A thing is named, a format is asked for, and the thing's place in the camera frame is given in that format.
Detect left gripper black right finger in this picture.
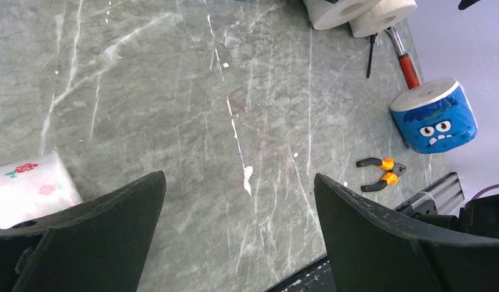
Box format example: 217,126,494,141
314,174,499,291

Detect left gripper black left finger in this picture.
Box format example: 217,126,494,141
0,171,166,291

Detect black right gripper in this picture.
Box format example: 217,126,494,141
458,0,481,11

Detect plain white roll, right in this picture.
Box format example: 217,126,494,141
349,0,417,38

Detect plain white roll, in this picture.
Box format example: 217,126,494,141
349,0,417,38
303,0,380,30

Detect blue wrapped roll, right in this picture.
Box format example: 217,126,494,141
389,77,478,154

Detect plain white roll, left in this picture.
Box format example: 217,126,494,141
303,0,380,30

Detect orange handled pliers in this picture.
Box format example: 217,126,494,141
355,157,408,193

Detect red handled adjustable wrench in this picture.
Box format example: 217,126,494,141
385,26,420,89

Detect orange handled screwdriver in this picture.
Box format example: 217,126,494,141
366,33,378,78

